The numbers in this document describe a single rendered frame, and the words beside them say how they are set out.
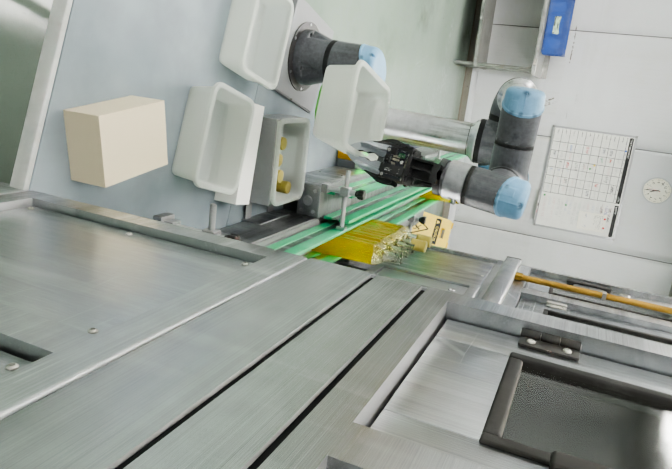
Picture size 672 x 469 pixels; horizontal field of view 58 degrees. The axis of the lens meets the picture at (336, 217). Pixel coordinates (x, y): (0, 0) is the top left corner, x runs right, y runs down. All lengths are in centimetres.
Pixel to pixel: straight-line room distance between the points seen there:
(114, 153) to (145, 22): 28
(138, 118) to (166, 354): 66
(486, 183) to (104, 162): 65
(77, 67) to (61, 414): 75
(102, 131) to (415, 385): 69
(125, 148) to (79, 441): 74
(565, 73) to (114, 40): 667
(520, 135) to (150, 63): 71
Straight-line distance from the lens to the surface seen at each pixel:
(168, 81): 128
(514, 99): 118
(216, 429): 42
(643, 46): 754
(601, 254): 769
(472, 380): 57
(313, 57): 167
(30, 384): 48
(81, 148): 109
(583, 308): 206
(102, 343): 53
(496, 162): 121
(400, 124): 162
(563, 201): 757
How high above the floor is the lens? 154
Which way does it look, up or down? 21 degrees down
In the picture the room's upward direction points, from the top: 102 degrees clockwise
